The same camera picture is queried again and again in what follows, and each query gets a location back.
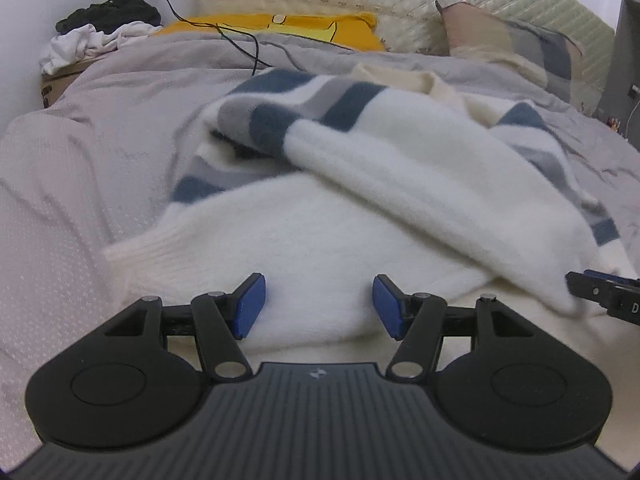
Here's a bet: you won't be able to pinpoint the black cable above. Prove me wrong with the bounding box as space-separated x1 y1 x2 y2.
159 0 274 77

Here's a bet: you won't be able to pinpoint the grey bed blanket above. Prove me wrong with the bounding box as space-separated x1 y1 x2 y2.
10 35 640 281

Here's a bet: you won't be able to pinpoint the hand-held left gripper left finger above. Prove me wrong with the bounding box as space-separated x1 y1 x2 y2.
102 273 267 382

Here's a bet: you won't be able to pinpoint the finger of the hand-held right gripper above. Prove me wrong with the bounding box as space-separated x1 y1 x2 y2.
566 269 640 307

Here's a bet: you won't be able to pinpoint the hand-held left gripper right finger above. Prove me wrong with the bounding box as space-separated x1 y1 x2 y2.
372 274 541 382

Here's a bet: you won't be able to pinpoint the yellow pillow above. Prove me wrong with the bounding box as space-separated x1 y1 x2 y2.
152 11 387 52

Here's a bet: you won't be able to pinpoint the white blue striped fluffy sweater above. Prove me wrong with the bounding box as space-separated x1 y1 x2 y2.
102 67 623 351

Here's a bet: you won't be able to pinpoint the cardboard box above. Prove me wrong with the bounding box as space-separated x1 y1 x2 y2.
40 55 108 110

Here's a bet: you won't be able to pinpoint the patchwork pillow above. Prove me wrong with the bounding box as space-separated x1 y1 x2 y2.
436 0 583 106

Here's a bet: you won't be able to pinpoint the cream fluffy sweater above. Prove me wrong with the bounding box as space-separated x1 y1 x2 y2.
240 62 640 466

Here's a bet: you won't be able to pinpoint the black knit clothes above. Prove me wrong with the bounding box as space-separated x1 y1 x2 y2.
55 0 162 35

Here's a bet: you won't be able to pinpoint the grey wardrobe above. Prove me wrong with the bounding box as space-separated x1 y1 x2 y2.
595 0 640 121

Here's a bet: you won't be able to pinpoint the white crumpled clothes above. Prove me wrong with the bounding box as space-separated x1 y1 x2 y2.
40 21 163 75

